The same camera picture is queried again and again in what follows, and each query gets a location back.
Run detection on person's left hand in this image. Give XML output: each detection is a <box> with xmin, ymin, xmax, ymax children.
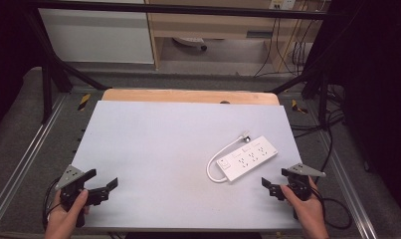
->
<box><xmin>43</xmin><ymin>188</ymin><xmax>91</xmax><ymax>239</ymax></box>

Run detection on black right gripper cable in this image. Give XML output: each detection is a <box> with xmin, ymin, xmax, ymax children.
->
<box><xmin>313</xmin><ymin>174</ymin><xmax>353</xmax><ymax>231</ymax></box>

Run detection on aluminium rail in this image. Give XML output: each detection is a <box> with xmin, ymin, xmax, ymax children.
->
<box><xmin>315</xmin><ymin>127</ymin><xmax>379</xmax><ymax>239</ymax></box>
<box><xmin>0</xmin><ymin>94</ymin><xmax>69</xmax><ymax>227</ymax></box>

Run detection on person's right hand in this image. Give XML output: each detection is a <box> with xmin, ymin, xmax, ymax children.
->
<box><xmin>280</xmin><ymin>180</ymin><xmax>330</xmax><ymax>239</ymax></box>

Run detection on yellow black tape marker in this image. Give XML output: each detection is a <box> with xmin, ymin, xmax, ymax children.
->
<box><xmin>291</xmin><ymin>99</ymin><xmax>308</xmax><ymax>115</ymax></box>
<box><xmin>77</xmin><ymin>93</ymin><xmax>92</xmax><ymax>112</ymax></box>

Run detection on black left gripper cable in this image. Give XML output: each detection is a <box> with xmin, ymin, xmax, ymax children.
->
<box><xmin>41</xmin><ymin>176</ymin><xmax>63</xmax><ymax>231</ymax></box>

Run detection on white wall socket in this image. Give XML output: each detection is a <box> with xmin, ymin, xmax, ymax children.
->
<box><xmin>269</xmin><ymin>0</ymin><xmax>298</xmax><ymax>11</ymax></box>

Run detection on black hanging cables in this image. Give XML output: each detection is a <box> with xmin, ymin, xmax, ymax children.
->
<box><xmin>253</xmin><ymin>15</ymin><xmax>313</xmax><ymax>79</ymax></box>

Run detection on black floor cables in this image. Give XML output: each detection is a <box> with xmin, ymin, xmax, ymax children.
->
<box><xmin>289</xmin><ymin>83</ymin><xmax>346</xmax><ymax>173</ymax></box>

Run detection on white cabinet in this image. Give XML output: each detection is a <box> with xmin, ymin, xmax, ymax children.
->
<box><xmin>38</xmin><ymin>0</ymin><xmax>155</xmax><ymax>65</ymax></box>

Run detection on black metal frame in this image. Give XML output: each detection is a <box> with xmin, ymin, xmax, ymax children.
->
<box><xmin>23</xmin><ymin>0</ymin><xmax>333</xmax><ymax>131</ymax></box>

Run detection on wooden table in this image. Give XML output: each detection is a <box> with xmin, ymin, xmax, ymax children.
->
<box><xmin>100</xmin><ymin>88</ymin><xmax>281</xmax><ymax>107</ymax></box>

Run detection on white caster foot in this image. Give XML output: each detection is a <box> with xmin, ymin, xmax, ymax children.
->
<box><xmin>172</xmin><ymin>36</ymin><xmax>209</xmax><ymax>52</ymax></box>

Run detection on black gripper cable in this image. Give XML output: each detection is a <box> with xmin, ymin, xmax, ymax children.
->
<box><xmin>313</xmin><ymin>174</ymin><xmax>353</xmax><ymax>231</ymax></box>
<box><xmin>41</xmin><ymin>176</ymin><xmax>63</xmax><ymax>231</ymax></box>

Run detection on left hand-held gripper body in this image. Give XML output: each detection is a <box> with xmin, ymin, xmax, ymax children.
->
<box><xmin>54</xmin><ymin>164</ymin><xmax>102</xmax><ymax>229</ymax></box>

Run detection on white power cord with plug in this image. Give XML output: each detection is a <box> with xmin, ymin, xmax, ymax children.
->
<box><xmin>205</xmin><ymin>131</ymin><xmax>253</xmax><ymax>184</ymax></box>

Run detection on black curtain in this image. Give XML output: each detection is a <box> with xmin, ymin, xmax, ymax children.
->
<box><xmin>0</xmin><ymin>0</ymin><xmax>45</xmax><ymax>135</ymax></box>
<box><xmin>326</xmin><ymin>0</ymin><xmax>401</xmax><ymax>213</ymax></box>

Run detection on white power strip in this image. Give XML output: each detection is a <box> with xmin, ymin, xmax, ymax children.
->
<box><xmin>215</xmin><ymin>134</ymin><xmax>279</xmax><ymax>183</ymax></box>

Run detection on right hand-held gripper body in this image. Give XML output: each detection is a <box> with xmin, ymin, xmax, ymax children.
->
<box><xmin>286</xmin><ymin>162</ymin><xmax>327</xmax><ymax>202</ymax></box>

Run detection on light wooden desk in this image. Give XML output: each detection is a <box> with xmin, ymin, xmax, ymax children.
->
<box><xmin>143</xmin><ymin>0</ymin><xmax>323</xmax><ymax>72</ymax></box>

